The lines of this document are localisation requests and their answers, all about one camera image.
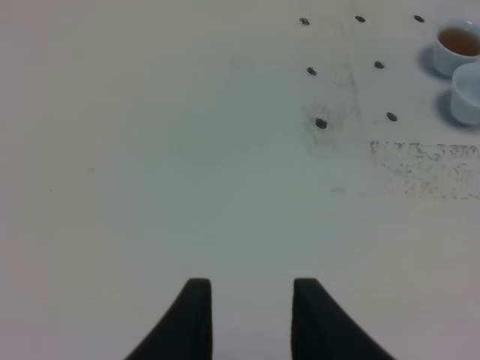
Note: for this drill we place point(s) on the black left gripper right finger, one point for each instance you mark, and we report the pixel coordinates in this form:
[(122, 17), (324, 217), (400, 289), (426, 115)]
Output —
[(321, 329)]

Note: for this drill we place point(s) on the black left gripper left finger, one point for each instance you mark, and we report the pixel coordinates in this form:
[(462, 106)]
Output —
[(185, 331)]

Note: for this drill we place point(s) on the far light blue teacup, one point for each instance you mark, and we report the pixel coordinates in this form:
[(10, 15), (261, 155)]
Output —
[(456, 43)]

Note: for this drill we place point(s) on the near light blue teacup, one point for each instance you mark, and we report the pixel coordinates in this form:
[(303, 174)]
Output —
[(464, 104)]

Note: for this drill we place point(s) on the light blue teacup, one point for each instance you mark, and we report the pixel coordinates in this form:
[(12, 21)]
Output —
[(464, 104), (456, 43)]

